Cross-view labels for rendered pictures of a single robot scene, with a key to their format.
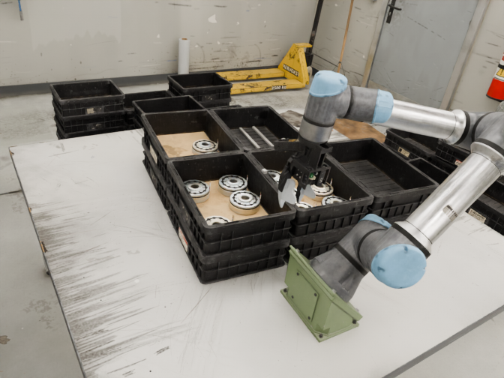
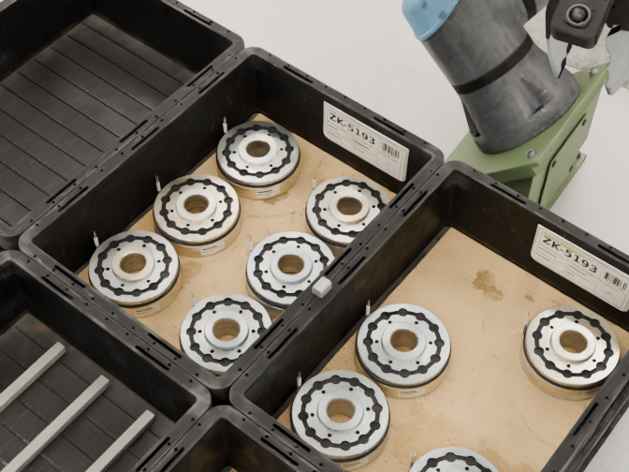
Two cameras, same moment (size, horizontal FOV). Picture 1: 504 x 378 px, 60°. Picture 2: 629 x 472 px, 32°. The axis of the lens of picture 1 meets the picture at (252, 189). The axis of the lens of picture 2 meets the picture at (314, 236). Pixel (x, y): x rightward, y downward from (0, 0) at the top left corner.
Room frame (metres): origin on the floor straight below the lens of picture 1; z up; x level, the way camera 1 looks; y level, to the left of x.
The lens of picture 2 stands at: (1.57, 0.57, 1.89)
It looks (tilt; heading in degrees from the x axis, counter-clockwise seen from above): 53 degrees down; 247
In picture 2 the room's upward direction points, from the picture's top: straight up
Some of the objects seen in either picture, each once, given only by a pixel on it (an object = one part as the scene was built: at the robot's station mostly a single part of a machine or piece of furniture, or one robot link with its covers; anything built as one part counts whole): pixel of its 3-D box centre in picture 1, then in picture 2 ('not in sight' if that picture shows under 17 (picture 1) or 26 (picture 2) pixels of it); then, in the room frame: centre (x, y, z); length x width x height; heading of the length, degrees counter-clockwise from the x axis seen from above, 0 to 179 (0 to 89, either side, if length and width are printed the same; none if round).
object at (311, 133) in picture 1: (316, 129); not in sight; (0.97, -0.13, 1.27); 0.08 x 0.08 x 0.05
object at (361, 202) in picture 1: (307, 175); (238, 203); (1.35, -0.19, 0.92); 0.40 x 0.30 x 0.02; 29
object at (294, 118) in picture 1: (295, 117); not in sight; (2.38, -0.20, 0.71); 0.22 x 0.19 x 0.01; 36
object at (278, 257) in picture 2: not in sight; (291, 265); (1.31, -0.12, 0.86); 0.05 x 0.05 x 0.01
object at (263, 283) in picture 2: not in sight; (291, 268); (1.31, -0.12, 0.86); 0.10 x 0.10 x 0.01
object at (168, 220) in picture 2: (319, 187); (197, 208); (1.38, -0.24, 0.86); 0.10 x 0.10 x 0.01
